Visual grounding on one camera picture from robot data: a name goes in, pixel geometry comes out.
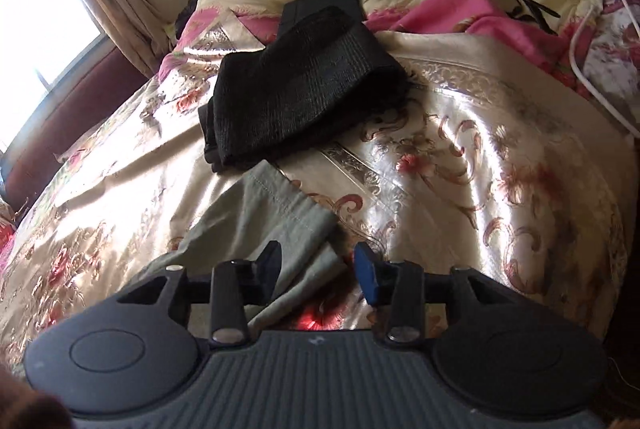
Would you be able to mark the green pants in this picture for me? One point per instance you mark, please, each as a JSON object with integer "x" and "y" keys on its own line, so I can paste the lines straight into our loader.
{"x": 270, "y": 219}

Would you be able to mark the purple floral cloth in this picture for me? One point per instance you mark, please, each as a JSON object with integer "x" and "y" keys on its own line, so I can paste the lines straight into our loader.
{"x": 615, "y": 44}

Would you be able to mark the window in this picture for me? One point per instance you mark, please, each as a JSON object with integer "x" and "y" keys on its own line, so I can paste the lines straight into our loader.
{"x": 40, "y": 24}

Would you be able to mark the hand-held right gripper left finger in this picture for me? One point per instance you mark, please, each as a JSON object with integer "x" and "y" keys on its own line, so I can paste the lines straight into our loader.
{"x": 272, "y": 269}

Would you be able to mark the maroon sofa back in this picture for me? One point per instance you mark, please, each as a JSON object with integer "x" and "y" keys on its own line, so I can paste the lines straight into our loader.
{"x": 75, "y": 119}

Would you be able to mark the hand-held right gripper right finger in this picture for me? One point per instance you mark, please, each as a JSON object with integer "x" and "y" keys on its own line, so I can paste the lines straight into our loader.
{"x": 367, "y": 276}

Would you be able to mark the black folded garment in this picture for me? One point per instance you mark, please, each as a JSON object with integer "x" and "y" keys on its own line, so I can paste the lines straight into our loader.
{"x": 300, "y": 89}

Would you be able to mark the floral satin bed blanket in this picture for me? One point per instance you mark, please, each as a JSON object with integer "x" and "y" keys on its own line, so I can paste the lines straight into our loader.
{"x": 450, "y": 159}

